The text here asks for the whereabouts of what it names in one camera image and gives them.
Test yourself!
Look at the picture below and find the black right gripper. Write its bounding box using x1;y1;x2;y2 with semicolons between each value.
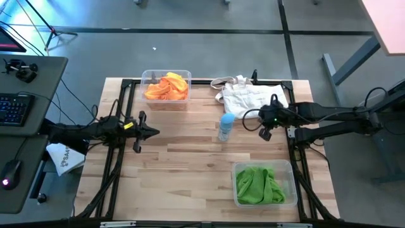
258;94;300;143

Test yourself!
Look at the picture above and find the black light stand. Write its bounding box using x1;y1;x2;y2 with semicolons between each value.
25;0;78;50

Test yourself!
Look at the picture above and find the pink table top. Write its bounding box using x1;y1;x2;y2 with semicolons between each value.
360;0;405;57

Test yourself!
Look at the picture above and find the grey desk frame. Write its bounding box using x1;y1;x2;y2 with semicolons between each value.
347;79;405;184

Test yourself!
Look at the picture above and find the light blue spray bottle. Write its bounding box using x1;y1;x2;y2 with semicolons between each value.
218;113;236;143

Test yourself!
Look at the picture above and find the black monitor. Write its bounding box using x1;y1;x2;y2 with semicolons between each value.
0;26;27;53

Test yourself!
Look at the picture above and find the black clamp mount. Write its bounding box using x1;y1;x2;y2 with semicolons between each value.
2;58;39;84

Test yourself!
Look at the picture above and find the black floor cable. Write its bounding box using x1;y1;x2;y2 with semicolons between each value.
0;20;45;56

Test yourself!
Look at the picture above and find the white canvas tote bag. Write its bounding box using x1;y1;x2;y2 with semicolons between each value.
210;75;290;120

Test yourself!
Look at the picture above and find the silver metal bracket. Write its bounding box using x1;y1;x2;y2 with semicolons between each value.
277;222;313;228
99;220;137;228

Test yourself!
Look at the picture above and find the black keyboard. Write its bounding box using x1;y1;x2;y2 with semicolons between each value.
0;92;35;127

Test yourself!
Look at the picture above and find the yellow cable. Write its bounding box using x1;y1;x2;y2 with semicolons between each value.
15;0;50;56

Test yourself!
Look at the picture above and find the black computer mouse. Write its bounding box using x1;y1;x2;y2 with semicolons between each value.
0;159;22;191

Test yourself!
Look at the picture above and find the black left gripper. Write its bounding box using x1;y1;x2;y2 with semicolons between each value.
123;111;161;153

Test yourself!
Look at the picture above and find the clear plastic bin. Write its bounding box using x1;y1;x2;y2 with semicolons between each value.
140;69;192;111
232;160;299;209

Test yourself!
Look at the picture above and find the black aluminium table frame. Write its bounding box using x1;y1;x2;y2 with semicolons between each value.
74;77;339;222

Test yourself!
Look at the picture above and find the white printed bag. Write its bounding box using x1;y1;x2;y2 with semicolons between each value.
46;142;86;177

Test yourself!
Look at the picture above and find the grey computer desk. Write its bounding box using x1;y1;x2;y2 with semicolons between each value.
0;53;69;215

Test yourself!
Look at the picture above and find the grey table leg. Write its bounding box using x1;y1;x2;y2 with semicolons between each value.
321;34;382;96

